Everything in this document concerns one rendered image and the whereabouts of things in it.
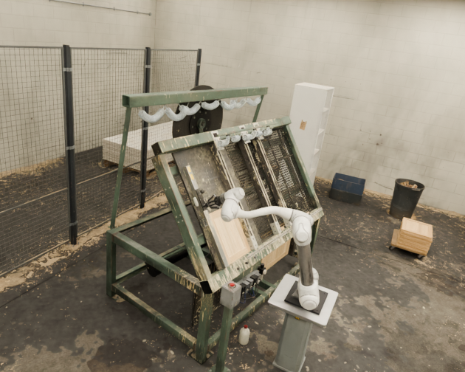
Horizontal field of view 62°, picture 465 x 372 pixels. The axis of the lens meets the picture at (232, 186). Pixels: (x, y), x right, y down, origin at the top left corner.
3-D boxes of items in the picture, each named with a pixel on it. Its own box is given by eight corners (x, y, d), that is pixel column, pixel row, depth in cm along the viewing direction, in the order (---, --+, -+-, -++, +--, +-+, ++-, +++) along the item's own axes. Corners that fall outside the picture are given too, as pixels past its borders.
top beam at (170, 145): (154, 156, 318) (162, 152, 312) (150, 145, 318) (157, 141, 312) (286, 125, 487) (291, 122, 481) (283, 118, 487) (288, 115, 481)
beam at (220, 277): (204, 294, 322) (212, 294, 315) (198, 281, 322) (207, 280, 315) (317, 217, 491) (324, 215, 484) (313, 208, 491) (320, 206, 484)
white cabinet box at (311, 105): (304, 198, 740) (327, 90, 663) (276, 190, 761) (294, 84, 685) (312, 188, 792) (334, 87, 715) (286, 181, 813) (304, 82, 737)
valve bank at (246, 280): (240, 310, 336) (243, 287, 327) (227, 302, 344) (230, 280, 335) (269, 285, 375) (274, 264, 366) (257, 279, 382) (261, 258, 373)
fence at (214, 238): (222, 268, 337) (225, 268, 335) (182, 167, 337) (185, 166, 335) (226, 266, 341) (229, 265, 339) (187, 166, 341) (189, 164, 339)
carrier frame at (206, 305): (201, 364, 347) (210, 290, 316) (105, 294, 419) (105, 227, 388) (309, 268, 516) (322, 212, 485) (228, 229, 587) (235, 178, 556)
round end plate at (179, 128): (173, 166, 395) (178, 87, 365) (169, 164, 398) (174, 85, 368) (221, 153, 456) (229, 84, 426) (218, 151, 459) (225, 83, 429)
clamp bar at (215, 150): (248, 251, 368) (267, 246, 353) (203, 136, 368) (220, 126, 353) (254, 247, 376) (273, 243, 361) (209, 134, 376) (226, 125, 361)
